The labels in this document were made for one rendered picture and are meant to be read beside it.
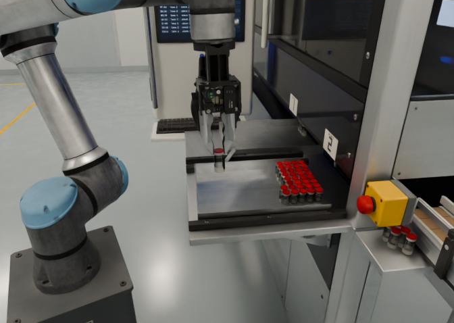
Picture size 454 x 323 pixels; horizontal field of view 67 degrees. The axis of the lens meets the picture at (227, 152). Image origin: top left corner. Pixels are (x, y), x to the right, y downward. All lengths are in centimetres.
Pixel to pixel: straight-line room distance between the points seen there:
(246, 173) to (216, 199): 17
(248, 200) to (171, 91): 89
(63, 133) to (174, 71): 90
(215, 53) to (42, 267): 61
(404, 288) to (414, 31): 71
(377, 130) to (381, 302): 55
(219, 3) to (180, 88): 115
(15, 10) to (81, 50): 584
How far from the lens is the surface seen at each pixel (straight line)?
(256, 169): 111
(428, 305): 126
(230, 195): 98
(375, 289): 110
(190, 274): 199
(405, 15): 74
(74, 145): 88
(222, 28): 58
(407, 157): 86
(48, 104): 88
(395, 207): 79
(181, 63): 167
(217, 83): 57
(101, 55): 642
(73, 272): 89
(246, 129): 140
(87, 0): 51
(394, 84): 77
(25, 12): 64
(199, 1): 58
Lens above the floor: 142
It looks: 27 degrees down
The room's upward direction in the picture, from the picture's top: straight up
